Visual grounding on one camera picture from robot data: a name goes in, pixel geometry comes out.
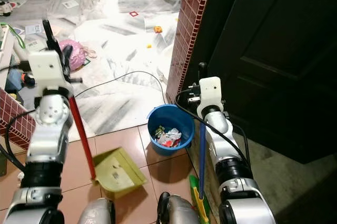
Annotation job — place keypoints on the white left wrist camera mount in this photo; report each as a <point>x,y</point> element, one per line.
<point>48,71</point>

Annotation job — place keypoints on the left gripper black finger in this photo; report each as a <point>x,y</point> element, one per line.
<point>48,32</point>
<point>67,57</point>

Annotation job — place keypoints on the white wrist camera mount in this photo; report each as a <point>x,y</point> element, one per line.
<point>48,71</point>
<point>210,95</point>

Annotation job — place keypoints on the pink patterned bag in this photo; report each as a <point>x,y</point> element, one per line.
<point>81,56</point>

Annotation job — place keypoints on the mixed trash pile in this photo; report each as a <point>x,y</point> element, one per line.
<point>169,137</point>

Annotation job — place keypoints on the black panelled door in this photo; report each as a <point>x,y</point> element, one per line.
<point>284,50</point>

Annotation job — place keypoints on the small red square frame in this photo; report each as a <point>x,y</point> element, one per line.
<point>130,14</point>

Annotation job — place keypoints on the white toy car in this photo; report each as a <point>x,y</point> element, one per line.
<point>6,8</point>

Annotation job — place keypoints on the blue and orange tool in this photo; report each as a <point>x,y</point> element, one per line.
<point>18,81</point>

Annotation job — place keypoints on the small orange toy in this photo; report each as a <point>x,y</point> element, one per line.
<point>158,29</point>

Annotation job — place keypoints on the white paper sheet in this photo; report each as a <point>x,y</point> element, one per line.
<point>70,3</point>

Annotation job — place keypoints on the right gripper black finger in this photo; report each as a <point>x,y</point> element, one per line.
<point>202,71</point>

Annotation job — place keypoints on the silver left robot leg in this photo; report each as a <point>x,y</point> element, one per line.
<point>97,213</point>

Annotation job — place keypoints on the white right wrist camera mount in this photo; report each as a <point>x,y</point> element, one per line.
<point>210,95</point>

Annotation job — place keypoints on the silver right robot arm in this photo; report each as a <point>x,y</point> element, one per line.
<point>226,145</point>

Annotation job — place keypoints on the white printed card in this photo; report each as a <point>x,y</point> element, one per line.
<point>33,29</point>

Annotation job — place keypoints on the blue plastic bucket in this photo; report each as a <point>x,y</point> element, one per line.
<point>174,114</point>

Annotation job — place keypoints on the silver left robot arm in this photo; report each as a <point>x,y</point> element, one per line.
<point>47,140</point>

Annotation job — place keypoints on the white board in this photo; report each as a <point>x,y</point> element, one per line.
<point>8,50</point>

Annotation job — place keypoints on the silver right robot leg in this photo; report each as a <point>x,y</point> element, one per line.
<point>181,212</point>

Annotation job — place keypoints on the white paper ball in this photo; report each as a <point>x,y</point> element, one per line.
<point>21,177</point>

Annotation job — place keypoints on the silver robot leg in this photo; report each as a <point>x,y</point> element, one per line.
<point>97,213</point>
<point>181,212</point>

